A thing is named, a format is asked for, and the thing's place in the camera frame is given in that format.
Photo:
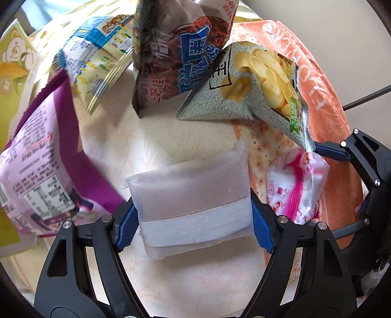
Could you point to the brown snack packet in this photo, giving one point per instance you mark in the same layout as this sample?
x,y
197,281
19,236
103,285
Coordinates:
x,y
171,61

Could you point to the grey-green potato chips packet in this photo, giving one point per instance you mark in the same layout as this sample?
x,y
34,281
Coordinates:
x,y
232,97

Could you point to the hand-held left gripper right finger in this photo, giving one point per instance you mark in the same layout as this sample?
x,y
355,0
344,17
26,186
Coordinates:
x,y
261,226

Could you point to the pale translucent snack packet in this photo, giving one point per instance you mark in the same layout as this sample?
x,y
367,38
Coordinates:
x,y
189,195

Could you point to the green cardboard box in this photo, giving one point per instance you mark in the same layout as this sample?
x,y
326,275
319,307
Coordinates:
x,y
15,67

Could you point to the black thin rod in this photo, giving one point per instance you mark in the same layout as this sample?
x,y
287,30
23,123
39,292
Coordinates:
x,y
366,99

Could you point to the pink and white snack packet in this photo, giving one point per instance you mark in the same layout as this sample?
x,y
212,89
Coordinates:
x,y
293,189

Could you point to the blue yellow snack packet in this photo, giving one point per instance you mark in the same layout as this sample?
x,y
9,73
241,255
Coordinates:
x,y
88,55

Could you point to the floral striped blanket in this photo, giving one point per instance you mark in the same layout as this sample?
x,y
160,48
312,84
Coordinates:
x,y
91,9

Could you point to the purple snack packet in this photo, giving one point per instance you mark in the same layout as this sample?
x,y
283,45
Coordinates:
x,y
39,159

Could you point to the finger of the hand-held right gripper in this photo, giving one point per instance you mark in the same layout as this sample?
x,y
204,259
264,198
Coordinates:
x,y
331,149
371,211

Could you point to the orange bag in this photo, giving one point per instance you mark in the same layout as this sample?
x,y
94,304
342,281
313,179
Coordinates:
x,y
330,101

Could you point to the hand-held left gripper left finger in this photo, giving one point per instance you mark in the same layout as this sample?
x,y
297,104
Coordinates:
x,y
126,223

